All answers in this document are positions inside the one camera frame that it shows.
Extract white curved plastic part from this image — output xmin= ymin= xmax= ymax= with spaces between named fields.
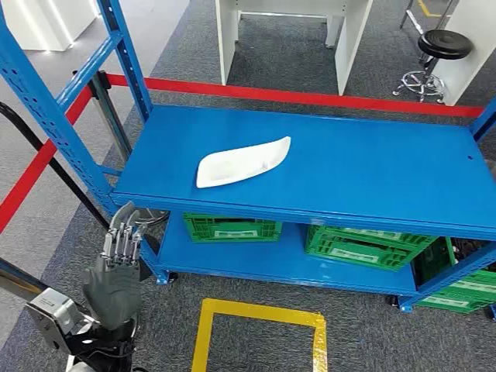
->
xmin=196 ymin=136 xmax=292 ymax=189

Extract short red barrier belt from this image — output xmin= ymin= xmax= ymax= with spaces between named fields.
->
xmin=0 ymin=86 xmax=94 ymax=235

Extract thin chrome frame legs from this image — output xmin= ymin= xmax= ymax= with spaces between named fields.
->
xmin=400 ymin=0 xmax=460 ymax=37

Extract white cabinet panel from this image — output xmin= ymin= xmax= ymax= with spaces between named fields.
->
xmin=431 ymin=0 xmax=496 ymax=107

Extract blue metal shelf rack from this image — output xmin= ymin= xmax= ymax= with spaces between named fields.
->
xmin=0 ymin=0 xmax=496 ymax=314

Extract black curved pole with base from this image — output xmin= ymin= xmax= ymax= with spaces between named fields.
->
xmin=0 ymin=101 xmax=162 ymax=282

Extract open green plastic crate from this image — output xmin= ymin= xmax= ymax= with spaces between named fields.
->
xmin=412 ymin=236 xmax=496 ymax=301

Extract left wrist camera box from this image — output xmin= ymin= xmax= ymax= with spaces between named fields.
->
xmin=25 ymin=287 xmax=96 ymax=357

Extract white block with light strips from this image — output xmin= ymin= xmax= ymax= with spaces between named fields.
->
xmin=0 ymin=0 xmax=103 ymax=53

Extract white desk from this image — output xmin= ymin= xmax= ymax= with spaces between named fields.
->
xmin=214 ymin=0 xmax=375 ymax=97

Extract grey stanchion with belt head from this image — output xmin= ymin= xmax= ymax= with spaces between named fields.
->
xmin=72 ymin=70 xmax=170 ymax=227

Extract long red barrier belt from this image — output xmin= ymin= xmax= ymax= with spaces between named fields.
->
xmin=105 ymin=73 xmax=485 ymax=119

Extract black round stool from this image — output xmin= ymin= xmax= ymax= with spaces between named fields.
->
xmin=392 ymin=29 xmax=474 ymax=105

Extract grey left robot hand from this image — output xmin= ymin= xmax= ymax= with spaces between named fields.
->
xmin=82 ymin=201 xmax=149 ymax=331

